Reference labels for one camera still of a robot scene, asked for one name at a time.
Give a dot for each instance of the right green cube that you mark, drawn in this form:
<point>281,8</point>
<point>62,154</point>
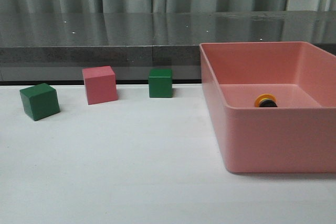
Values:
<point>160,83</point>

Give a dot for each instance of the pink plastic bin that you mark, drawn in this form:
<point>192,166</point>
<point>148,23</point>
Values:
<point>297,136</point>

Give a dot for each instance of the yellow push button switch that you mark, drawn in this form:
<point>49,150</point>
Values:
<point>265,101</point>

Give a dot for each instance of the green cube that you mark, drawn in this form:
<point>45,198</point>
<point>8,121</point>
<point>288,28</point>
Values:
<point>40,101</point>
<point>160,83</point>

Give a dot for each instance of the left green cube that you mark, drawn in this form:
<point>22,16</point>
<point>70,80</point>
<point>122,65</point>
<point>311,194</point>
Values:
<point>40,101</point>

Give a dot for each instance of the pink cube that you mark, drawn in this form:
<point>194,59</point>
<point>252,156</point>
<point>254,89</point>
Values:
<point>100,84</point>

